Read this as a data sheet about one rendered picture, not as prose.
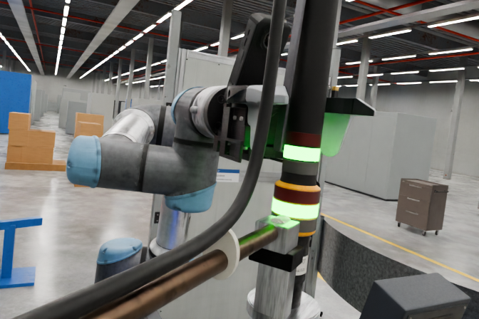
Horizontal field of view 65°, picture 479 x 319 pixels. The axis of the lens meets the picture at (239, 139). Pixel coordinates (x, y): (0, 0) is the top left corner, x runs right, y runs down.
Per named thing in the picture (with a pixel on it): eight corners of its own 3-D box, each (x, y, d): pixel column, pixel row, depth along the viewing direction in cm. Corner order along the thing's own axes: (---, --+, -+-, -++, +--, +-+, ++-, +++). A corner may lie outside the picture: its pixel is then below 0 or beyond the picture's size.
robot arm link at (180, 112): (207, 139, 66) (214, 91, 66) (234, 147, 56) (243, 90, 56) (164, 134, 62) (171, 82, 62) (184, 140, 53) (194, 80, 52)
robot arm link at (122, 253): (97, 276, 112) (102, 232, 112) (142, 279, 115) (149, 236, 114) (88, 295, 100) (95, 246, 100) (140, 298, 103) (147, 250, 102)
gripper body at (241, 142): (300, 166, 42) (249, 152, 52) (309, 89, 41) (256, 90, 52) (239, 163, 38) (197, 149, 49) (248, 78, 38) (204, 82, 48)
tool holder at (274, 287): (297, 355, 30) (313, 235, 29) (222, 324, 33) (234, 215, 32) (328, 310, 38) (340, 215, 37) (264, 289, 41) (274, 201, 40)
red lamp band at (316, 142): (314, 147, 33) (316, 134, 33) (279, 142, 35) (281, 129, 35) (324, 147, 36) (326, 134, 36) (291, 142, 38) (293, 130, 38)
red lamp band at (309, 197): (311, 207, 33) (313, 193, 33) (265, 197, 35) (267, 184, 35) (324, 200, 37) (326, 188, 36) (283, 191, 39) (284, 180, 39)
